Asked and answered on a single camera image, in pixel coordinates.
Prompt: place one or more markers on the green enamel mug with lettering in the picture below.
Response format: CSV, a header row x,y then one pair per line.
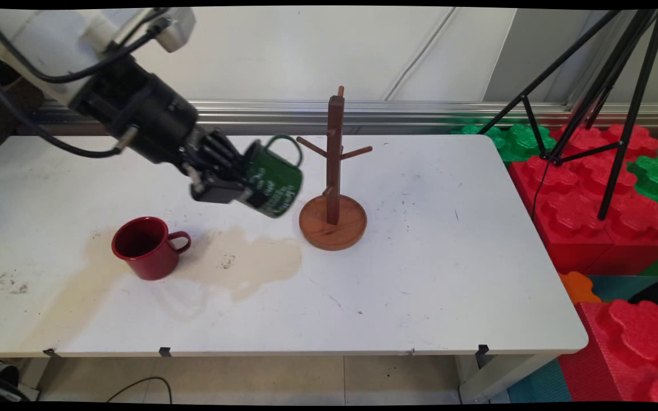
x,y
275,180

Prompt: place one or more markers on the red enamel mug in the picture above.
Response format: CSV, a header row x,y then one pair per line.
x,y
149,248

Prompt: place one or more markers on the teal foam mat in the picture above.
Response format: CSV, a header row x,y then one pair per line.
x,y
540,385

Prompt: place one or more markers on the white table leg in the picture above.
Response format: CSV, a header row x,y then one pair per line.
x,y
500,379

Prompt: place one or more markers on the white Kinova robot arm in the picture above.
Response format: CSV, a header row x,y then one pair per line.
x,y
37,48

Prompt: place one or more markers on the wooden mug tree stand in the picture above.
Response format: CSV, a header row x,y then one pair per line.
x,y
333,217

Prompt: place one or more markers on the aluminium rail along wall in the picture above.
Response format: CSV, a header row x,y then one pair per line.
x,y
420,112

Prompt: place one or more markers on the green foam block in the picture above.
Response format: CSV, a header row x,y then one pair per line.
x,y
520,140
657,182

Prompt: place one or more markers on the orange foam block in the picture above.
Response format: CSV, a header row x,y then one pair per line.
x,y
577,288

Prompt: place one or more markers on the large red foam block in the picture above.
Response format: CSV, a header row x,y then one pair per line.
x,y
586,205

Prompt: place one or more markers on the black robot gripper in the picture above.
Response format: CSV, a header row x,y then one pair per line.
x,y
146,114

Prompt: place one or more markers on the grey floor equipment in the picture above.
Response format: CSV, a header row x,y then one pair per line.
x,y
0,382

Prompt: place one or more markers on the black table edge clip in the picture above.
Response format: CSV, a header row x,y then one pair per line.
x,y
50,353
482,349
164,351

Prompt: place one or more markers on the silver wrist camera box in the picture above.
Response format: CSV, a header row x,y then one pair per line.
x,y
166,28

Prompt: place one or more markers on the black camera tripod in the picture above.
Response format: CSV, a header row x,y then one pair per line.
x,y
620,85

